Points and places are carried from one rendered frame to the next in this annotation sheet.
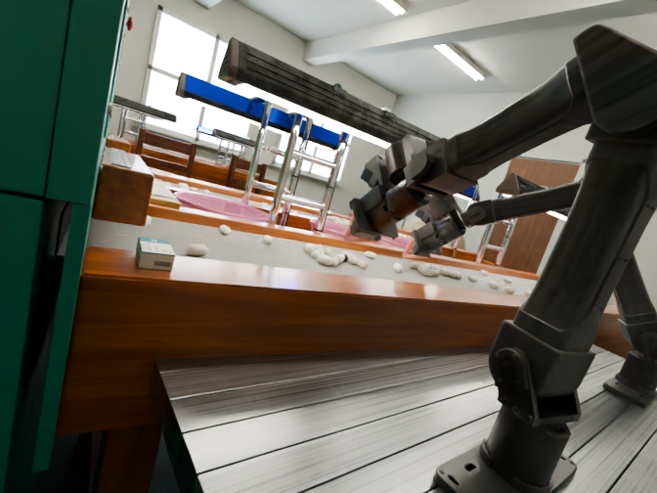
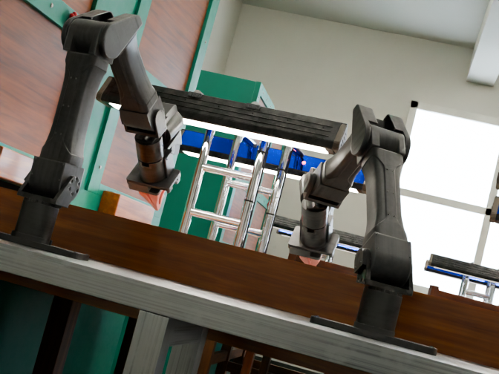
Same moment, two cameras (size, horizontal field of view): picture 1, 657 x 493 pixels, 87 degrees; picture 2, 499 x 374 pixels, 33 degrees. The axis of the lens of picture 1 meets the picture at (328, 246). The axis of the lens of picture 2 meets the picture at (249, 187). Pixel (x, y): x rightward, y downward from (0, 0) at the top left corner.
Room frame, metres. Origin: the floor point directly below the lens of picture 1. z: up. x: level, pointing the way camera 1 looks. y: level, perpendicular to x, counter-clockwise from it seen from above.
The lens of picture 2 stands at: (-0.32, -1.60, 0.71)
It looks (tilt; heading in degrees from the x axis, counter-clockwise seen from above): 6 degrees up; 51
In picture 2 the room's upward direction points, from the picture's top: 15 degrees clockwise
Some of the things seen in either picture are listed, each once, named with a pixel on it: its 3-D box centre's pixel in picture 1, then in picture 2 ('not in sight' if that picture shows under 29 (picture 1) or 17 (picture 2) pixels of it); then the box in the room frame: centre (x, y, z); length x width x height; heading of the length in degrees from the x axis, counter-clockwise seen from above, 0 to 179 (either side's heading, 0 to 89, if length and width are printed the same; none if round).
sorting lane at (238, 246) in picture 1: (446, 279); not in sight; (1.05, -0.37, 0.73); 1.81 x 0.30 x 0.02; 125
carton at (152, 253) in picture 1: (154, 252); not in sight; (0.40, 0.20, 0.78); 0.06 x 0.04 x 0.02; 35
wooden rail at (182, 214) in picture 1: (404, 266); not in sight; (1.19, -0.27, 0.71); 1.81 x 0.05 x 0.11; 125
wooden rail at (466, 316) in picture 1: (502, 331); (336, 322); (0.87, -0.49, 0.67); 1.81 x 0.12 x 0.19; 125
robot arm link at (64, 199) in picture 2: (537, 383); (47, 188); (0.34, -0.25, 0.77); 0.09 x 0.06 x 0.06; 119
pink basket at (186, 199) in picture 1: (220, 220); not in sight; (0.98, 0.32, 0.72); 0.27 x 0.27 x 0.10
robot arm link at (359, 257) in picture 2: (648, 344); (383, 272); (0.72, -0.71, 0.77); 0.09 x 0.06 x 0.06; 153
